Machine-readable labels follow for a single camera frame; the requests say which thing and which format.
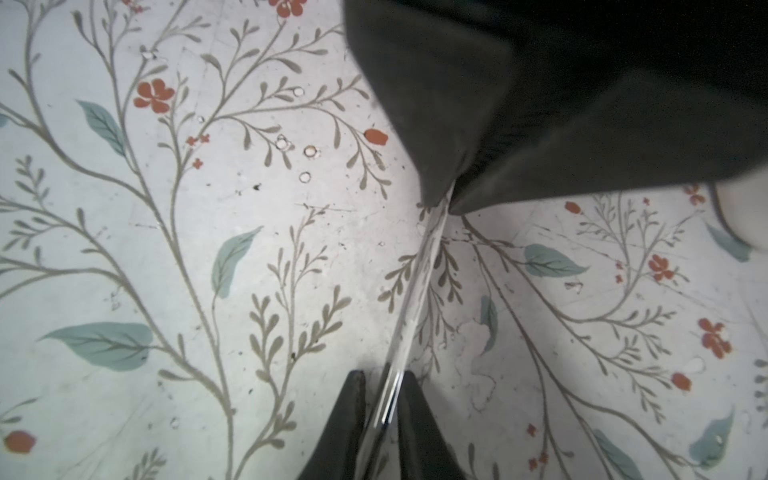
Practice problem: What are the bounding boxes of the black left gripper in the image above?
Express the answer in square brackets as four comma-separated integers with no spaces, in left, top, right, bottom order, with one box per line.
[419,0,767,215]

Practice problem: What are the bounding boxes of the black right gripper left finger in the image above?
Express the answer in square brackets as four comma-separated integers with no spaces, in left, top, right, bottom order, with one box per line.
[298,370,366,480]

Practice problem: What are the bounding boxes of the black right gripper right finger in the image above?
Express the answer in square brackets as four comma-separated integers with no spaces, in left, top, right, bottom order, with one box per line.
[397,371,466,480]

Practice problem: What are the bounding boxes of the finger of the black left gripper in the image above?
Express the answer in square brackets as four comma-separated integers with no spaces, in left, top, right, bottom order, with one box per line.
[343,1,515,207]

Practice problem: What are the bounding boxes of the white glass stirring rod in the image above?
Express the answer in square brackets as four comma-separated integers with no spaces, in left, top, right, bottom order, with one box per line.
[354,188,453,479]

